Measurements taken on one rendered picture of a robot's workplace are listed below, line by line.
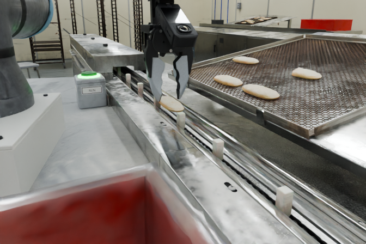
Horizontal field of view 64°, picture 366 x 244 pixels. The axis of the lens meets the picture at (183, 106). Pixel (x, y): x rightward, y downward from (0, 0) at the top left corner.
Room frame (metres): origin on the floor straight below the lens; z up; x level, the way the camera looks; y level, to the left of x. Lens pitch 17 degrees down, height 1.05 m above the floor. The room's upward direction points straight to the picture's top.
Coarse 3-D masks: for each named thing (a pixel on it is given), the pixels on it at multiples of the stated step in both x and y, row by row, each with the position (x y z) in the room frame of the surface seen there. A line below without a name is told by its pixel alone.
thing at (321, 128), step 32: (192, 64) 0.85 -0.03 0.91; (224, 64) 0.84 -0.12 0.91; (256, 64) 0.79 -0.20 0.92; (288, 64) 0.74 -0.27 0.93; (320, 64) 0.69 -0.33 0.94; (352, 64) 0.65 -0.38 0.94; (224, 96) 0.56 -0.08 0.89; (256, 96) 0.55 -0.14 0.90; (352, 96) 0.48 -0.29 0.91; (288, 128) 0.40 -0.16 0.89; (320, 128) 0.37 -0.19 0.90
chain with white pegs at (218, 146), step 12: (120, 72) 1.04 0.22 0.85; (132, 84) 0.89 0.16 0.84; (180, 120) 0.52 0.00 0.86; (204, 144) 0.45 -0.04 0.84; (216, 144) 0.39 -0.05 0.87; (216, 156) 0.39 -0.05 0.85; (264, 192) 0.31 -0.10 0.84; (288, 192) 0.27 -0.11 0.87; (276, 204) 0.27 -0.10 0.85; (288, 204) 0.26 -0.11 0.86; (288, 216) 0.27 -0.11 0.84
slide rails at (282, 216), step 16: (144, 96) 0.72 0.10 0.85; (160, 112) 0.59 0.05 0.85; (176, 112) 0.59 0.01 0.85; (176, 128) 0.50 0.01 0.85; (192, 128) 0.50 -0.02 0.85; (224, 144) 0.43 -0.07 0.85; (240, 160) 0.37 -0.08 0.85; (240, 176) 0.33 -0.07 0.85; (256, 176) 0.33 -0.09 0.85; (272, 176) 0.33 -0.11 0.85; (256, 192) 0.29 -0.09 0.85; (272, 192) 0.30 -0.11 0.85; (272, 208) 0.27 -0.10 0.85; (304, 208) 0.27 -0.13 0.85; (288, 224) 0.24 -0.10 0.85; (320, 224) 0.24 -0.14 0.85; (336, 224) 0.24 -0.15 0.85; (304, 240) 0.22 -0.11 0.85; (336, 240) 0.22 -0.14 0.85; (352, 240) 0.22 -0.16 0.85
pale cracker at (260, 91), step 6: (252, 84) 0.60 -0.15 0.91; (246, 90) 0.58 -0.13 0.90; (252, 90) 0.56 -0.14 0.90; (258, 90) 0.55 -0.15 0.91; (264, 90) 0.55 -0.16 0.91; (270, 90) 0.54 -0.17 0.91; (258, 96) 0.54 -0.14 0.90; (264, 96) 0.53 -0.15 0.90; (270, 96) 0.52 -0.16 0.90; (276, 96) 0.52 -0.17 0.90
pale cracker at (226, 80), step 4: (216, 76) 0.70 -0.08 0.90; (220, 76) 0.69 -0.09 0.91; (224, 76) 0.68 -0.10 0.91; (228, 76) 0.68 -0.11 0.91; (216, 80) 0.68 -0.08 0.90; (220, 80) 0.67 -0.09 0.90; (224, 80) 0.66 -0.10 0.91; (228, 80) 0.65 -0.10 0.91; (232, 80) 0.64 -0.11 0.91; (236, 80) 0.64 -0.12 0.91; (240, 80) 0.64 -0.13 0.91; (224, 84) 0.65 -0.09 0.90; (228, 84) 0.64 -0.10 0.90; (232, 84) 0.63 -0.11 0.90; (236, 84) 0.63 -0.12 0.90; (240, 84) 0.63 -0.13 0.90
